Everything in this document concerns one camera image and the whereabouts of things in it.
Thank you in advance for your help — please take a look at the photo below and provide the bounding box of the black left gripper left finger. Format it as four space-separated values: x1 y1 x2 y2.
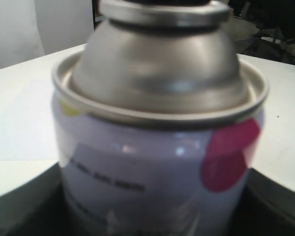
0 164 71 236

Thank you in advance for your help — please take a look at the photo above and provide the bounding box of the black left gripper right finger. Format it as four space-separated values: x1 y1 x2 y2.
233 169 295 236

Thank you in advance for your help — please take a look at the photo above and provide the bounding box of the white polka-dot spray can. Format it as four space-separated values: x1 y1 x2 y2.
52 0 269 236

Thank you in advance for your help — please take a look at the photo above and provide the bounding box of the white backdrop curtain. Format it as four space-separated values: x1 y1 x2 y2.
0 0 94 69

